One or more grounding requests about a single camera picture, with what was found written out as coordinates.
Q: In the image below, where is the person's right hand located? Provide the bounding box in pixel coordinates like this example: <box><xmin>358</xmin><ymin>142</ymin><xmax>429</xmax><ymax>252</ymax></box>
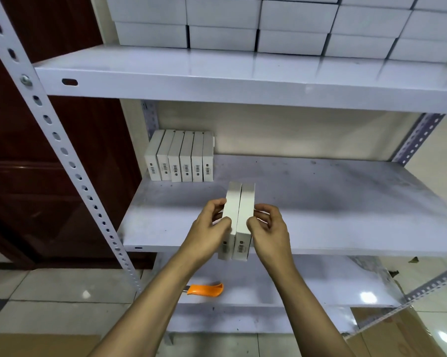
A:
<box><xmin>246</xmin><ymin>203</ymin><xmax>296</xmax><ymax>277</ymax></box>

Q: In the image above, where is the row of slim white boxes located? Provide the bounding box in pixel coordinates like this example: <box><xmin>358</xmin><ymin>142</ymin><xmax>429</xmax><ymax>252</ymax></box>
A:
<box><xmin>145</xmin><ymin>129</ymin><xmax>215</xmax><ymax>183</ymax></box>

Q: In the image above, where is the orange utility knife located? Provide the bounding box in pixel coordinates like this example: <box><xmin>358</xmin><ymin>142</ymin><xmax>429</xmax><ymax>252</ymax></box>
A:
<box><xmin>182</xmin><ymin>282</ymin><xmax>225</xmax><ymax>298</ymax></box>

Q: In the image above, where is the tidy row of white boxes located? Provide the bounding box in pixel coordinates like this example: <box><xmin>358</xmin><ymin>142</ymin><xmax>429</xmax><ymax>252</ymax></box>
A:
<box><xmin>106</xmin><ymin>0</ymin><xmax>447</xmax><ymax>64</ymax></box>

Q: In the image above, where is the dark wooden door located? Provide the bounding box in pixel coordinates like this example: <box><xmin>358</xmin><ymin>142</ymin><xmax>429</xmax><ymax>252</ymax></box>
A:
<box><xmin>0</xmin><ymin>0</ymin><xmax>156</xmax><ymax>270</ymax></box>

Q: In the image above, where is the slim white tabbed box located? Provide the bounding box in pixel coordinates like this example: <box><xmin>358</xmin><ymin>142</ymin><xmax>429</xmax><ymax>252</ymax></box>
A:
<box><xmin>233</xmin><ymin>182</ymin><xmax>256</xmax><ymax>262</ymax></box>
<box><xmin>218</xmin><ymin>182</ymin><xmax>243</xmax><ymax>261</ymax></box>

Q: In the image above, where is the person's left forearm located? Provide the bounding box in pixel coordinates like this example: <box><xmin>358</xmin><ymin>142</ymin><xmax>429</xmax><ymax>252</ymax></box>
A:
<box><xmin>89</xmin><ymin>256</ymin><xmax>209</xmax><ymax>357</ymax></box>

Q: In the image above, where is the person's right forearm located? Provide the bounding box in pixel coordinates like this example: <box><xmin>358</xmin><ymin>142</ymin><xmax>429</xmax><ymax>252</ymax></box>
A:
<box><xmin>271</xmin><ymin>264</ymin><xmax>356</xmax><ymax>357</ymax></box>

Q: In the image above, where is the large brown cardboard box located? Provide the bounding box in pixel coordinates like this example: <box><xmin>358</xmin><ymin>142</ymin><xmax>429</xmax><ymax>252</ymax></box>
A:
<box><xmin>346</xmin><ymin>304</ymin><xmax>447</xmax><ymax>357</ymax></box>

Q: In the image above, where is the person's left hand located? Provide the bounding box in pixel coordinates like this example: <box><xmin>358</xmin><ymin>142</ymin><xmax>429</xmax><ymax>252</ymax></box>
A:
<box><xmin>180</xmin><ymin>198</ymin><xmax>233</xmax><ymax>270</ymax></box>

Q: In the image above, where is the white metal shelving rack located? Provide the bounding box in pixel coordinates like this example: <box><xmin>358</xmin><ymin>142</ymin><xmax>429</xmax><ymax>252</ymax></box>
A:
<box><xmin>0</xmin><ymin>0</ymin><xmax>447</xmax><ymax>341</ymax></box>

